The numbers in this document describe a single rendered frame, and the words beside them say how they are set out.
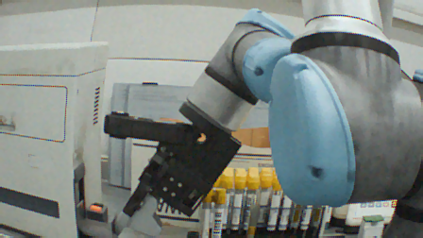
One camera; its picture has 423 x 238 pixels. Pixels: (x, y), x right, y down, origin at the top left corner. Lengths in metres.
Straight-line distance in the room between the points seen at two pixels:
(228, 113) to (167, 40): 0.65
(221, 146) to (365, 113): 0.45
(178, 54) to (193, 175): 0.65
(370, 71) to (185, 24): 1.05
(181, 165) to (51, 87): 0.21
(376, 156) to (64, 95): 0.53
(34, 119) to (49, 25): 0.68
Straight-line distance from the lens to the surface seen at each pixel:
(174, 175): 0.97
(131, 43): 1.60
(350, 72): 0.56
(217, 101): 0.95
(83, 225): 1.02
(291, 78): 0.57
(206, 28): 1.58
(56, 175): 0.99
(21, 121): 1.00
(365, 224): 1.07
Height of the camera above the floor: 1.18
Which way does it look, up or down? 6 degrees down
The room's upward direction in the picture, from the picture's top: 5 degrees clockwise
